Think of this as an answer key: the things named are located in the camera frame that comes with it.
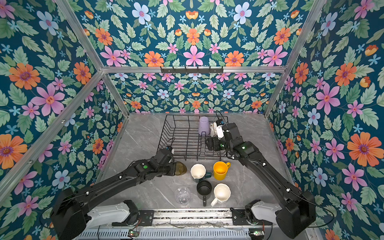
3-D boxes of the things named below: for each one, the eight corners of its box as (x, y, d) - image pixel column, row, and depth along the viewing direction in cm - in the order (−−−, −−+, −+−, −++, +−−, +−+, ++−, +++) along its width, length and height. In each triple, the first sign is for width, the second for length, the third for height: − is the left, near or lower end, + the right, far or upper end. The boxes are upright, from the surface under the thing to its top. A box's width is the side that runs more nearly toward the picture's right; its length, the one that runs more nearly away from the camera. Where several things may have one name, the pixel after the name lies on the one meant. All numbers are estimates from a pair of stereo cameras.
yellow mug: (213, 180, 87) (214, 174, 80) (213, 167, 92) (213, 161, 85) (229, 180, 87) (232, 174, 80) (228, 167, 92) (230, 161, 85)
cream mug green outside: (191, 184, 86) (189, 177, 77) (191, 171, 91) (190, 163, 82) (211, 184, 86) (211, 177, 77) (210, 171, 91) (211, 163, 82)
